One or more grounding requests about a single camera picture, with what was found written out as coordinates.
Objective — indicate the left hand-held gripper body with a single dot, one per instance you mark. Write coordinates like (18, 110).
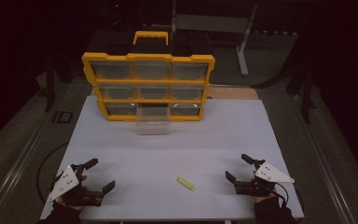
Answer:
(63, 183)

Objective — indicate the metal floor rail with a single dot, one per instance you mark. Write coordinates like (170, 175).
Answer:
(12, 174)
(323, 161)

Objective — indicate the grey metal stand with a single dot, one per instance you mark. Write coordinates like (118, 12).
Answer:
(214, 23)

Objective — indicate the yellow drawer cabinet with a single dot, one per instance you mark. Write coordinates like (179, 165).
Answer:
(150, 82)

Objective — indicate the person's right hand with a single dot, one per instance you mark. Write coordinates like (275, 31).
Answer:
(265, 199)

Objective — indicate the set of closed clear drawers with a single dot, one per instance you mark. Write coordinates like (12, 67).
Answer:
(115, 72)

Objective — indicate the person's left hand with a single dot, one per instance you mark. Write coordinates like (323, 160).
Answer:
(74, 207)

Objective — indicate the clear plastic drawer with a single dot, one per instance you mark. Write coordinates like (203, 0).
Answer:
(153, 124)

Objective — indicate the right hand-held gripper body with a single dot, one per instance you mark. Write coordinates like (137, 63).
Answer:
(272, 174)

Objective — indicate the small yellow-green bar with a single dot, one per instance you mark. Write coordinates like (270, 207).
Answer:
(185, 183)

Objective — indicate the black stand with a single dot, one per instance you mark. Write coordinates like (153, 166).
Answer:
(306, 99)
(49, 93)

